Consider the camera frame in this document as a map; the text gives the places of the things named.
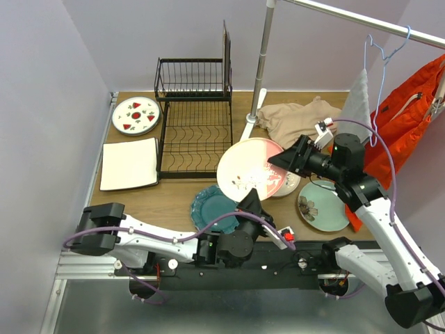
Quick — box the black wire dish rack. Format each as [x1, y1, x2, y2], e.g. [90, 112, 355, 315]
[154, 58, 233, 179]

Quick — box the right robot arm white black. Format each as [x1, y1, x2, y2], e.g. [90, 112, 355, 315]
[268, 134, 444, 328]

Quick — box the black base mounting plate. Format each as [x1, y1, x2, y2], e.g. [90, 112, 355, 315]
[115, 241, 363, 296]

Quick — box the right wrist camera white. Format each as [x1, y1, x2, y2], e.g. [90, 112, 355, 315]
[314, 118, 334, 151]

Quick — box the mint green plate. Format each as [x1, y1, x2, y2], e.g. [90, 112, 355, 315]
[297, 180, 349, 232]

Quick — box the blue wire hanger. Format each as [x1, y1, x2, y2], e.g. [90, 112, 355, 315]
[364, 25, 412, 132]

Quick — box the pink plate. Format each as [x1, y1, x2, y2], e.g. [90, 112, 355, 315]
[216, 137, 286, 202]

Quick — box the aluminium rail frame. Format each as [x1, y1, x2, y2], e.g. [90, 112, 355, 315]
[38, 91, 445, 334]

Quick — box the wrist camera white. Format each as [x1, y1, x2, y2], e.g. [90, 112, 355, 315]
[263, 225, 296, 251]
[314, 118, 334, 151]

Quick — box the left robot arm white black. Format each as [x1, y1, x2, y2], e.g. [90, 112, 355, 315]
[63, 190, 277, 275]

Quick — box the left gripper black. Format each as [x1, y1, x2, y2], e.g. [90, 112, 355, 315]
[233, 190, 275, 243]

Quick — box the orange garment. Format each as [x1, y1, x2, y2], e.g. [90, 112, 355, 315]
[327, 53, 445, 232]

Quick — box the silver clothes rack stand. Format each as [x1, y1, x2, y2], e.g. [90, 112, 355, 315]
[240, 1, 444, 141]

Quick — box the beige plate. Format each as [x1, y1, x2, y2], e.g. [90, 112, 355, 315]
[273, 172, 301, 198]

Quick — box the grey cloth on hanger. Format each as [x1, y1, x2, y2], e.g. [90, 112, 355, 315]
[337, 69, 371, 143]

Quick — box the teal scalloped plate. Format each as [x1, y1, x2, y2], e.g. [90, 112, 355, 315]
[191, 185, 238, 234]

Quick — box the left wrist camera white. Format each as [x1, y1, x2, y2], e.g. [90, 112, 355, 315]
[263, 225, 296, 251]

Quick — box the beige cloth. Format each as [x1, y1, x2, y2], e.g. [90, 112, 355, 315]
[257, 96, 341, 149]

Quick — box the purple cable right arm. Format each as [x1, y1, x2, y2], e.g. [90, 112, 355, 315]
[330, 118, 445, 331]

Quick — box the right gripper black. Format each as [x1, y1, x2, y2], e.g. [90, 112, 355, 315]
[268, 133, 344, 181]

